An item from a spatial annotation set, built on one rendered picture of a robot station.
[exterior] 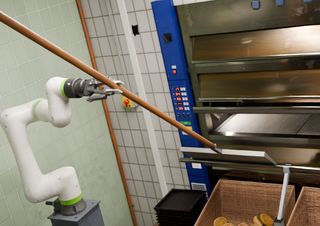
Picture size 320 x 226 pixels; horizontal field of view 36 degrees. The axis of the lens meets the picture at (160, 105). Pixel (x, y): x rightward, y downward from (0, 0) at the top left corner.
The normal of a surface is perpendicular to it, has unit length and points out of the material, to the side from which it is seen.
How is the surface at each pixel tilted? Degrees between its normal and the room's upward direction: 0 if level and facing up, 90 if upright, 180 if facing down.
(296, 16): 90
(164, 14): 90
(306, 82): 70
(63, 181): 87
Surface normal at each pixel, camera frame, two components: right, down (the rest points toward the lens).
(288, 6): -0.54, 0.36
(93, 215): 0.85, -0.03
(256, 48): -0.58, 0.01
